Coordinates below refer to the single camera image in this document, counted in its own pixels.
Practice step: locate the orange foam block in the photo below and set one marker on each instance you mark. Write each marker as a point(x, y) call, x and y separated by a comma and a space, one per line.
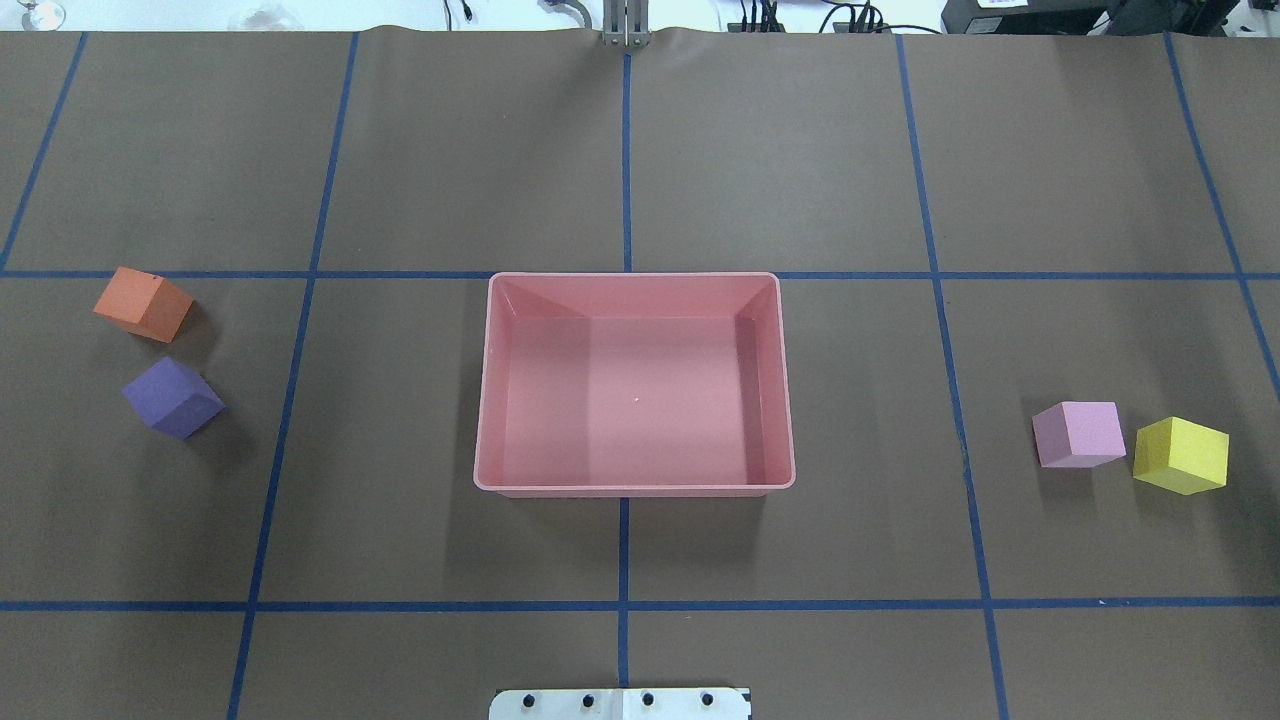
point(145, 304)

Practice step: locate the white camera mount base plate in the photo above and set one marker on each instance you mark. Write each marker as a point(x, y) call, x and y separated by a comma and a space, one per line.
point(623, 703)

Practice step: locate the grey aluminium frame post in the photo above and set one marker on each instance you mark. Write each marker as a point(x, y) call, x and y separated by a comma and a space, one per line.
point(625, 23)

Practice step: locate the pink foam block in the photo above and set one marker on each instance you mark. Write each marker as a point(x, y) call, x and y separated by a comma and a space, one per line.
point(1078, 435)

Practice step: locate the purple foam block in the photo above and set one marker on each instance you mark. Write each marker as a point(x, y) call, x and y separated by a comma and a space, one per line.
point(173, 399)

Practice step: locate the yellow foam block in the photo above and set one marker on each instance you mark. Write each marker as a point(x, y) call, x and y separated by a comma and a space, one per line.
point(1181, 456)

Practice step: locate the pink plastic bin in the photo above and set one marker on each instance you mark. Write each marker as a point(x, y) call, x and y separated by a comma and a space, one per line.
point(638, 385)

